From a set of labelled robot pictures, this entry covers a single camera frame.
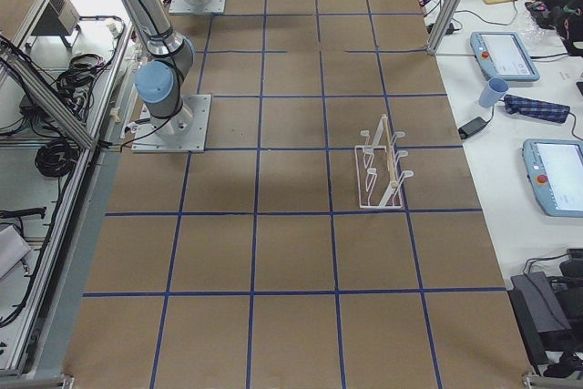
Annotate blue cup on desk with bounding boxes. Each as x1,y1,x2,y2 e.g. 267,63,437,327
478,77,509,108

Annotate blue teach pendant far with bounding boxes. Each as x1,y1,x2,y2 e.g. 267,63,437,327
469,32,540,82

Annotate blue teach pendant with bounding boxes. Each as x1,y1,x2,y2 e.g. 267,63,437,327
469,32,540,82
522,138,582,218

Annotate black desk power brick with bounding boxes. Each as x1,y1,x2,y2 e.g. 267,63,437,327
458,117,488,140

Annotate blue teach pendant near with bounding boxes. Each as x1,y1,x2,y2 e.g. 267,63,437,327
522,138,582,218

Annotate white wire cup rack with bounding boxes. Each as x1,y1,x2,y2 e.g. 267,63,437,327
353,114,414,210

